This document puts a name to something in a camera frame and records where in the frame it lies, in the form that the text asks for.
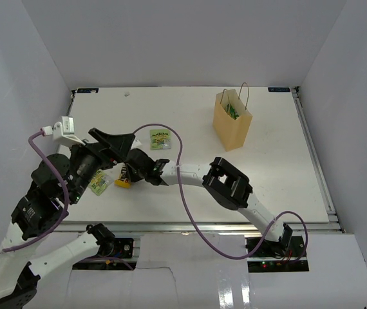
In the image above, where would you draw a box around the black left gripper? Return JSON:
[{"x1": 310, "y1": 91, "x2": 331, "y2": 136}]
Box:
[{"x1": 68, "y1": 127, "x2": 136, "y2": 203}]

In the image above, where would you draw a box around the yellow m&m's candy bag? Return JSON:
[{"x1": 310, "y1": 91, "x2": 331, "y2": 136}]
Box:
[{"x1": 114, "y1": 164, "x2": 131, "y2": 189}]

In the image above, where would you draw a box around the green snack packet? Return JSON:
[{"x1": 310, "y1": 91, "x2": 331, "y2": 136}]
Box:
[
  {"x1": 88, "y1": 170, "x2": 113, "y2": 196},
  {"x1": 149, "y1": 129, "x2": 171, "y2": 150}
]

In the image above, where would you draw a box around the brown paper bag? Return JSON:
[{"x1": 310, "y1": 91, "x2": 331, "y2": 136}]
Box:
[{"x1": 212, "y1": 82, "x2": 252, "y2": 151}]

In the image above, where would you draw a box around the green yellow chip bag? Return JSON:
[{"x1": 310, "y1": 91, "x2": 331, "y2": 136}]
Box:
[{"x1": 224, "y1": 103, "x2": 239, "y2": 120}]

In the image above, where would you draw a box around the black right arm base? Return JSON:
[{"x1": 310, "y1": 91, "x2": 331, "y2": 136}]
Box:
[{"x1": 247, "y1": 236, "x2": 310, "y2": 274}]

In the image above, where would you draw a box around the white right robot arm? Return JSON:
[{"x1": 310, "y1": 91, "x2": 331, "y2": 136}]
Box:
[{"x1": 126, "y1": 149, "x2": 292, "y2": 257}]

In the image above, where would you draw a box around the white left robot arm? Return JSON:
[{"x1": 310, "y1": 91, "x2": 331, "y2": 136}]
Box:
[{"x1": 0, "y1": 123, "x2": 135, "y2": 308}]

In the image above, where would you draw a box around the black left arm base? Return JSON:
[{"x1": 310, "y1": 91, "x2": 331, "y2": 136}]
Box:
[{"x1": 84, "y1": 238, "x2": 135, "y2": 261}]

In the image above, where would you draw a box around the left blue table label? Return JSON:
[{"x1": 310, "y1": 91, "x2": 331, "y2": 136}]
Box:
[{"x1": 76, "y1": 88, "x2": 99, "y2": 93}]

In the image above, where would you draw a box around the blue table label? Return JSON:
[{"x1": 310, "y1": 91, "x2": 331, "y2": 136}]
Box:
[
  {"x1": 76, "y1": 88, "x2": 99, "y2": 93},
  {"x1": 268, "y1": 87, "x2": 290, "y2": 93}
]

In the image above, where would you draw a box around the right blue table label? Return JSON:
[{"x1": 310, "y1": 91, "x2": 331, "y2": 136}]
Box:
[{"x1": 268, "y1": 87, "x2": 290, "y2": 93}]

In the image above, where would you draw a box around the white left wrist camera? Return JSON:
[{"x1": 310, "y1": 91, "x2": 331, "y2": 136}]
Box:
[{"x1": 41, "y1": 116, "x2": 85, "y2": 148}]

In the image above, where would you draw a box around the aluminium front rail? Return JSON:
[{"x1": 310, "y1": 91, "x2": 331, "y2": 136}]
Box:
[{"x1": 56, "y1": 222, "x2": 341, "y2": 233}]

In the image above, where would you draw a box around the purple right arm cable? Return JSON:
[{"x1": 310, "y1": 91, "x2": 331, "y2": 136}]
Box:
[{"x1": 130, "y1": 124, "x2": 309, "y2": 263}]

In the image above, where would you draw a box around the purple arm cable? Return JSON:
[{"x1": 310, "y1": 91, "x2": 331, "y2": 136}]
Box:
[
  {"x1": 130, "y1": 124, "x2": 309, "y2": 263},
  {"x1": 0, "y1": 127, "x2": 137, "y2": 297}
]

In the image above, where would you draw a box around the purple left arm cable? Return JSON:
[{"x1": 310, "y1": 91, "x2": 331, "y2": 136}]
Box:
[{"x1": 0, "y1": 127, "x2": 137, "y2": 297}]

